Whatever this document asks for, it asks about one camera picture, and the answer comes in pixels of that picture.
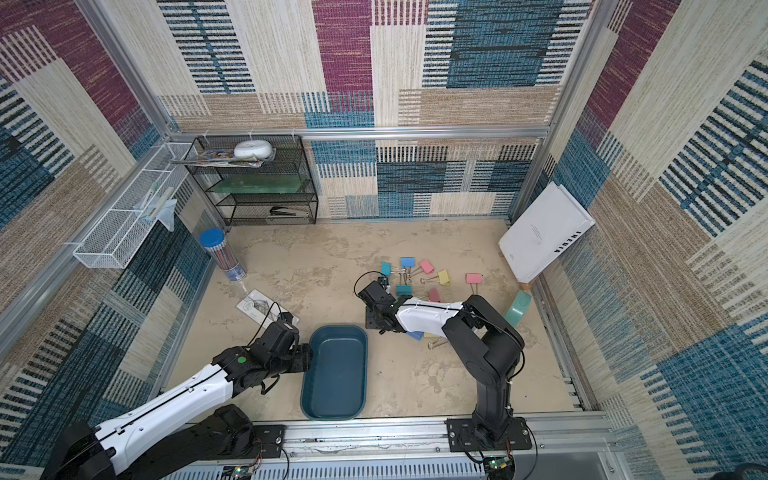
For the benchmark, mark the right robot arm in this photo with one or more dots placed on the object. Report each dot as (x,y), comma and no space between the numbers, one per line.
(489,347)

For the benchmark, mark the blue binder clip back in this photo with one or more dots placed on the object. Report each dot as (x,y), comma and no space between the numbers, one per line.
(407,264)

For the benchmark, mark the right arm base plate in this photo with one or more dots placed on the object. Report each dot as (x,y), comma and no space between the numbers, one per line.
(464,435)

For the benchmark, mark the mint green tape roll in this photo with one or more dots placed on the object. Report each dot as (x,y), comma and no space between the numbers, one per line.
(518,308)

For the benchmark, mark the teal binder clip centre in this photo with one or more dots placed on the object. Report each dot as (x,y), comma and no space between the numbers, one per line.
(404,287)

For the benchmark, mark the green folder on shelf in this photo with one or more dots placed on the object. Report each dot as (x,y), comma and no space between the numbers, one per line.
(259,184)

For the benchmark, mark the white book leaning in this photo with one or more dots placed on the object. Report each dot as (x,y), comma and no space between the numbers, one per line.
(554,221)

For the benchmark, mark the pencil tube blue lid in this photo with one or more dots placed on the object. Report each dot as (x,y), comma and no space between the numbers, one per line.
(215,244)

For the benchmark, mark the white ruler package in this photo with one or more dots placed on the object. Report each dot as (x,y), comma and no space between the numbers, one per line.
(260,308)

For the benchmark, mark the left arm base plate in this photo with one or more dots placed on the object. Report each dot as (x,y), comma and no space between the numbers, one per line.
(262,441)

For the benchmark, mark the pink binder clip right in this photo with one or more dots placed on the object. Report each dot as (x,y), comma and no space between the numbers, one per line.
(474,280)

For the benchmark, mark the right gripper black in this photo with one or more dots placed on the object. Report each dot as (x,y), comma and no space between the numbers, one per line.
(372,320)

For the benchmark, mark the white wire wall basket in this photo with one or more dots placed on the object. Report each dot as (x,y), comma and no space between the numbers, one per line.
(119,232)

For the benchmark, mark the teal plastic storage box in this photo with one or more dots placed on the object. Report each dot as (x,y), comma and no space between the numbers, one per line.
(334,388)

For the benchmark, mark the black wire shelf rack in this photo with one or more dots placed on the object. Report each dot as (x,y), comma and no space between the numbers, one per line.
(210,159)

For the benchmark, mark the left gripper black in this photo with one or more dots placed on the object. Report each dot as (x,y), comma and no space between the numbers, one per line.
(303,357)

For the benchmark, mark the yellow binder clip back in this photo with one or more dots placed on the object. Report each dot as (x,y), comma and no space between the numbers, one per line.
(441,278)

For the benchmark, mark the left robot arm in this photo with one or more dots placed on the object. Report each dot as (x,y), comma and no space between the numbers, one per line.
(193,421)

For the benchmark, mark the black stapler on shelf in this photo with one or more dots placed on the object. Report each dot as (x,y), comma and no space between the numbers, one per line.
(283,211)

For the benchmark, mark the teal binder clip front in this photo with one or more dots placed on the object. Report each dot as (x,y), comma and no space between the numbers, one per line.
(437,343)

